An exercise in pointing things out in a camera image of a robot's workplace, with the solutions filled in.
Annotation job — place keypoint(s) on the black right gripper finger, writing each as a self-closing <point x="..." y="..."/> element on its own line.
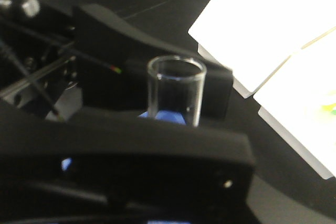
<point x="100" y="167"/>

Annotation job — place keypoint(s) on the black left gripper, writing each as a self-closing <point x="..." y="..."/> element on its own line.
<point x="38" y="66"/>

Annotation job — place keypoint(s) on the blue plastic tray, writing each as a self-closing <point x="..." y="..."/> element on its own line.
<point x="163" y="115"/>

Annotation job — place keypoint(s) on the white middle storage bin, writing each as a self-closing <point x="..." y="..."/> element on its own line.
<point x="290" y="102"/>

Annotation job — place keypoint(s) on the white storage bin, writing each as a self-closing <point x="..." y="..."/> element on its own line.
<point x="254" y="38"/>
<point x="290" y="102"/>

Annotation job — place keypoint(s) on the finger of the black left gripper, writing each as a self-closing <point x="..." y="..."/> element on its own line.
<point x="105" y="36"/>

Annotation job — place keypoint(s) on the clear glass test tube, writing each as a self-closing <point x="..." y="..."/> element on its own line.
<point x="176" y="83"/>

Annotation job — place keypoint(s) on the white left storage bin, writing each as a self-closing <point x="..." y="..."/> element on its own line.
<point x="254" y="38"/>

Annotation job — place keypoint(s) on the yellow plastic spatula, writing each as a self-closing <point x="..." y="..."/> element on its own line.
<point x="330" y="108"/>

